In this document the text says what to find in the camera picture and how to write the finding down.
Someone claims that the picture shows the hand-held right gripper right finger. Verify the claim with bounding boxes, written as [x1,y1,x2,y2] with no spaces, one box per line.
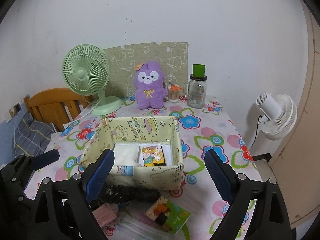
[204,149,292,240]

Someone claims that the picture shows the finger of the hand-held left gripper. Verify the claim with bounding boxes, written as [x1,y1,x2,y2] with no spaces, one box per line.
[1,149,60,200]

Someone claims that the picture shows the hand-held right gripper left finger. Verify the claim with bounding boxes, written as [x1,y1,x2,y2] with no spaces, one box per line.
[34,149,115,240]

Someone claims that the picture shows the black plastic bag roll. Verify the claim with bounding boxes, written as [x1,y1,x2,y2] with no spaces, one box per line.
[100,185,162,204]

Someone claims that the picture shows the pink small box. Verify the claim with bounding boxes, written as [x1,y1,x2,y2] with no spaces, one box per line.
[91,202,118,228]

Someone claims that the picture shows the yellow printed fabric storage box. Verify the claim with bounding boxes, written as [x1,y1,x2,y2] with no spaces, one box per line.
[79,116,185,192]

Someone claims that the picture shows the green colourful booklet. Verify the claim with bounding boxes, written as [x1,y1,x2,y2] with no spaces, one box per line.
[145,196,192,235]

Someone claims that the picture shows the white tissue pack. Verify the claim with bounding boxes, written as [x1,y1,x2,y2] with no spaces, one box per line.
[112,146,142,168]

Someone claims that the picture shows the grey plaid pillow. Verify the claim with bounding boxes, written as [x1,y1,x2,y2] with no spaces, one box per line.
[11,112,57,159]

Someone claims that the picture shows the blue bed sheet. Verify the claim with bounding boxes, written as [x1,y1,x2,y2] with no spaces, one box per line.
[0,120,15,165]

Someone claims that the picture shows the colourful cartoon card box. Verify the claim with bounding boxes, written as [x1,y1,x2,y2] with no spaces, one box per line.
[140,145,168,167]

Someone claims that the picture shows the wooden headboard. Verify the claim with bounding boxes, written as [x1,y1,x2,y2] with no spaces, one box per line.
[24,88,94,132]

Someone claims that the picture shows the clear plastic pack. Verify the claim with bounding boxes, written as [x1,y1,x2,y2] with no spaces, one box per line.
[105,212,175,240]

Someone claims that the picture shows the glass jar mug green lid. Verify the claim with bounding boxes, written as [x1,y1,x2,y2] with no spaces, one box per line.
[184,64,208,109]

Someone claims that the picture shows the white standing fan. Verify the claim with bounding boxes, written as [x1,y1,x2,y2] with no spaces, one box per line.
[255,92,298,141]

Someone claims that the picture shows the beige cabinet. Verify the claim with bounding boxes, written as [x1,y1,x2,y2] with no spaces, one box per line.
[269,2,320,230]

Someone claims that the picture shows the cotton swab jar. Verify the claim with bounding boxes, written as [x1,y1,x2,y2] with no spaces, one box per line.
[167,85,182,103]

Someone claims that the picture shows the green desk fan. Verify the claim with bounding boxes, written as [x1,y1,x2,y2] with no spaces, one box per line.
[62,44,123,116]

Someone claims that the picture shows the purple plush toy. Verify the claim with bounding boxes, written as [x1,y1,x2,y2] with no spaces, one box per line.
[132,60,167,110]

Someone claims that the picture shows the white power cable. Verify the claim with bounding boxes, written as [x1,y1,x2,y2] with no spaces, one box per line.
[61,99,100,130]

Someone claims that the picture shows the black fan cable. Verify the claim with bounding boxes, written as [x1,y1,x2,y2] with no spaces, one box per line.
[250,115,262,148]

